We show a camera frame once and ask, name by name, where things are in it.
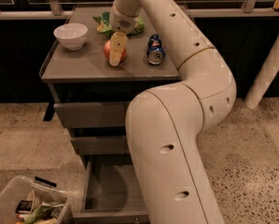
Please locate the grey drawer cabinet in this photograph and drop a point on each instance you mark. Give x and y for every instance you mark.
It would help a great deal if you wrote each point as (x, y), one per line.
(85, 76)

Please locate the red apple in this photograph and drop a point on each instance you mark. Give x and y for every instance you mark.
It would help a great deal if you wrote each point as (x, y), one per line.
(107, 51)

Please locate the blue soda can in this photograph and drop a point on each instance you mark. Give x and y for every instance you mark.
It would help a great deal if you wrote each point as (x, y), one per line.
(155, 52)

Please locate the white diagonal pole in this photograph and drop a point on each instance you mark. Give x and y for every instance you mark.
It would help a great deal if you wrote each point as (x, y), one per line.
(264, 78)

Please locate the white ceramic bowl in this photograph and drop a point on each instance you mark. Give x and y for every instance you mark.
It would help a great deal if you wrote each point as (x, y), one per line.
(71, 35)

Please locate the green chip bag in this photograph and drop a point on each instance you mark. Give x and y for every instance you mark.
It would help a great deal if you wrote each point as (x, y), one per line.
(104, 27)

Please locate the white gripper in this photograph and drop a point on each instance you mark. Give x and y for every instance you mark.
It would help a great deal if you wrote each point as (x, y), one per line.
(122, 22)

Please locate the clear plastic storage bin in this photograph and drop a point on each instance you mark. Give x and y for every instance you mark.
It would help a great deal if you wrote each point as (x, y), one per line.
(20, 188)

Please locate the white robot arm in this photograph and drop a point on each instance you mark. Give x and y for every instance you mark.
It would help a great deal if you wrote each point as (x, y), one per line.
(162, 123)

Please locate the green packet in bin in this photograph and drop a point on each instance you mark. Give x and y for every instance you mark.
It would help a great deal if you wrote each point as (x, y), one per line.
(45, 213)

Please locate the grey middle drawer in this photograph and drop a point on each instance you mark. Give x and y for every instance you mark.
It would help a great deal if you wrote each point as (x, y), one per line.
(100, 145)

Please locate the grey top drawer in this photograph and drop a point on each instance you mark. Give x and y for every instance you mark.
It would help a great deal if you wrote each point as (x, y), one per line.
(91, 115)

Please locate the black item in bin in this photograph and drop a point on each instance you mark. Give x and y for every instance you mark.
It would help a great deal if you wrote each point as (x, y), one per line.
(24, 207)

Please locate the grey open bottom drawer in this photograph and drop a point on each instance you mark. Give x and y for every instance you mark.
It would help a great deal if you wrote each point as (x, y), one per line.
(112, 194)

